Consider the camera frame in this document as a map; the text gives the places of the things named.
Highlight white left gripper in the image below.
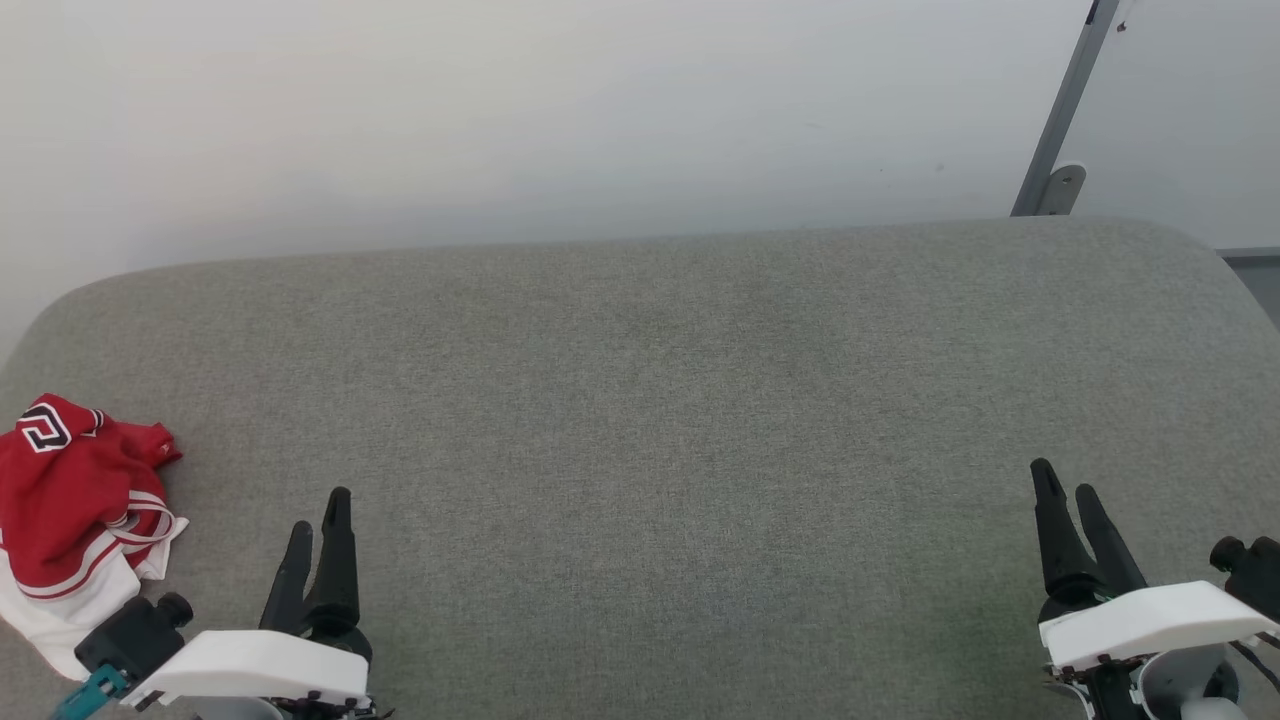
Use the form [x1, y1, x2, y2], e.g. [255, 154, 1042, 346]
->
[120, 487, 387, 720]

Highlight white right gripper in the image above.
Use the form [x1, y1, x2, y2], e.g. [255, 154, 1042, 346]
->
[1030, 458, 1280, 720]

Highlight red and white basketball jersey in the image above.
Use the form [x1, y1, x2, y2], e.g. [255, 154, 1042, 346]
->
[0, 393, 189, 681]

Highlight grey fabric sofa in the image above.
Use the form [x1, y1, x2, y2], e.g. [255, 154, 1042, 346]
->
[0, 215, 1280, 720]

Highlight grey metal pole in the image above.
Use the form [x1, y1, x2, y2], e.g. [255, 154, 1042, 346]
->
[1010, 0, 1123, 218]

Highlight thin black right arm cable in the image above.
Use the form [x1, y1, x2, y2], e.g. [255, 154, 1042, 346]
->
[1230, 638, 1280, 693]

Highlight left camera cable teal plug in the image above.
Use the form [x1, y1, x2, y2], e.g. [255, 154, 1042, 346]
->
[50, 665, 131, 720]

